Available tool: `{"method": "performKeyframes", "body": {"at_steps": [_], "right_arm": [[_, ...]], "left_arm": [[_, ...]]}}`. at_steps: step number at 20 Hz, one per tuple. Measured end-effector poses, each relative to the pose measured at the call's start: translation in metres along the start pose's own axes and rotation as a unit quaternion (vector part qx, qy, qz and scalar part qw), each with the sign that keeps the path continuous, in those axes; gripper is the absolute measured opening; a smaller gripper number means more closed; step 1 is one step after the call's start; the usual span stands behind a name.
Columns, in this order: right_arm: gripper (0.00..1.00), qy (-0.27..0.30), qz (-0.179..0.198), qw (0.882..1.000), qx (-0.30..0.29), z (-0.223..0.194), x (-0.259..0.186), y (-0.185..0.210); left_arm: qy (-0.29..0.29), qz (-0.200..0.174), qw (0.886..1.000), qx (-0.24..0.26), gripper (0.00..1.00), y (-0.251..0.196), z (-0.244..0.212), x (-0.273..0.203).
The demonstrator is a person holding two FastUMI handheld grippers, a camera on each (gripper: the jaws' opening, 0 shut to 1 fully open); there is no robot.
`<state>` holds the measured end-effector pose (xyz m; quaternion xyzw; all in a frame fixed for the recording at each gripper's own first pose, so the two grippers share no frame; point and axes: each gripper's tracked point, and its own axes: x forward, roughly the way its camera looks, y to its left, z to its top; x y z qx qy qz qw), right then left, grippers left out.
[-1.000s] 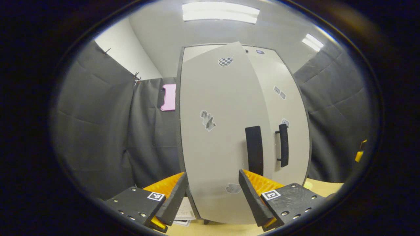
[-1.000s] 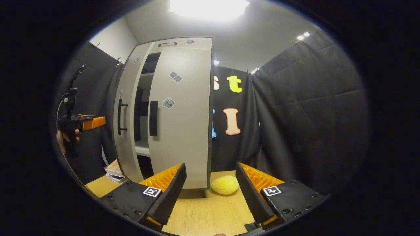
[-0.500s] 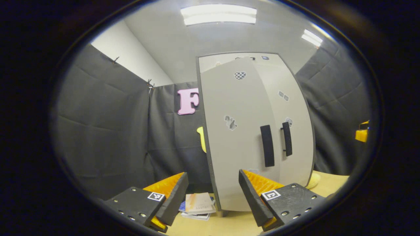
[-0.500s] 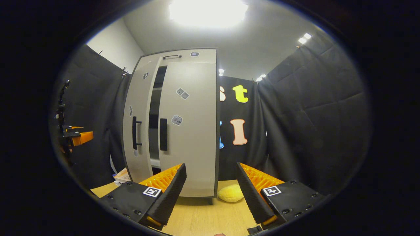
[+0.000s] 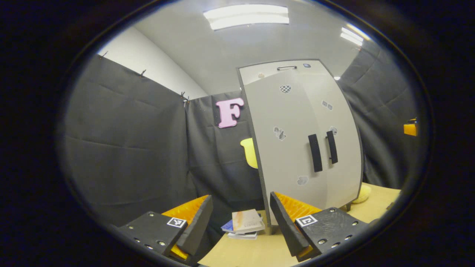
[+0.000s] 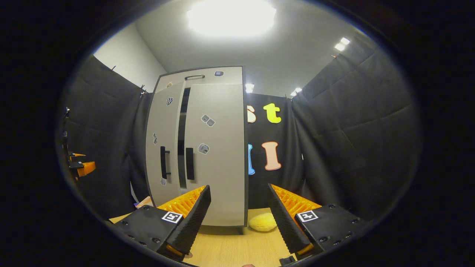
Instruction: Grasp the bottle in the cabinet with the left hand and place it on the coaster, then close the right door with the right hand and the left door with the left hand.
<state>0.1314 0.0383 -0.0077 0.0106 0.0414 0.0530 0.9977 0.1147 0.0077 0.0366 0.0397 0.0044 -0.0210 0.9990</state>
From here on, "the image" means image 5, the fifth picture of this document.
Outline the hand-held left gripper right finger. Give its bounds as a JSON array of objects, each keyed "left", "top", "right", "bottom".
[{"left": 270, "top": 191, "right": 368, "bottom": 262}]

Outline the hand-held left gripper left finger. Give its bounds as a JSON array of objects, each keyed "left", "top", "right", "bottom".
[{"left": 118, "top": 195, "right": 214, "bottom": 262}]

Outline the grey cabinet door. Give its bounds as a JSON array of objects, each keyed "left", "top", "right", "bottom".
[
  {"left": 302, "top": 70, "right": 363, "bottom": 210},
  {"left": 243, "top": 72, "right": 329, "bottom": 227}
]

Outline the grey white cabinet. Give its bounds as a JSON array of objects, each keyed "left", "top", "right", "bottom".
[{"left": 236, "top": 59, "right": 364, "bottom": 227}]

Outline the cream orange book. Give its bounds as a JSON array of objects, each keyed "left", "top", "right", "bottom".
[{"left": 232, "top": 209, "right": 266, "bottom": 234}]

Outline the yellow textured toy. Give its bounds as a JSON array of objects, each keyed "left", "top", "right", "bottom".
[{"left": 352, "top": 185, "right": 372, "bottom": 204}]

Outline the black backdrop cloth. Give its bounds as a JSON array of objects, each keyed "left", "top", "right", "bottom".
[{"left": 58, "top": 39, "right": 420, "bottom": 256}]

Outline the double ceiling light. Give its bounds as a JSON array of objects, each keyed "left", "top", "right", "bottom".
[{"left": 340, "top": 23, "right": 371, "bottom": 47}]

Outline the large ceiling light panel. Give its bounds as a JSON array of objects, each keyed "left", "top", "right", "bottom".
[{"left": 203, "top": 4, "right": 290, "bottom": 31}]

